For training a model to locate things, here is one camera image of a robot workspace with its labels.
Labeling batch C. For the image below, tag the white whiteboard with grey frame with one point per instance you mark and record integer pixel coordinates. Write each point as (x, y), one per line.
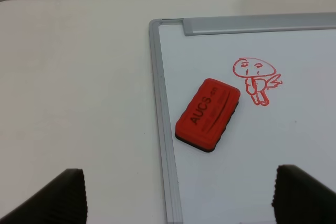
(285, 115)

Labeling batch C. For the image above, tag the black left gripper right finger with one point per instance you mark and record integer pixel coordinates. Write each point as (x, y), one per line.
(300, 198)

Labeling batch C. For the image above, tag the red whiteboard eraser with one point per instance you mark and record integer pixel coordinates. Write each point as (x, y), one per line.
(205, 119)

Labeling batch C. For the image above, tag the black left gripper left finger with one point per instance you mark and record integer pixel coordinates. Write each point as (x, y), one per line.
(63, 200)

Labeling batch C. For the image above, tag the grey marker tray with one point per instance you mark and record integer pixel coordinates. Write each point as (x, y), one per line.
(257, 23)

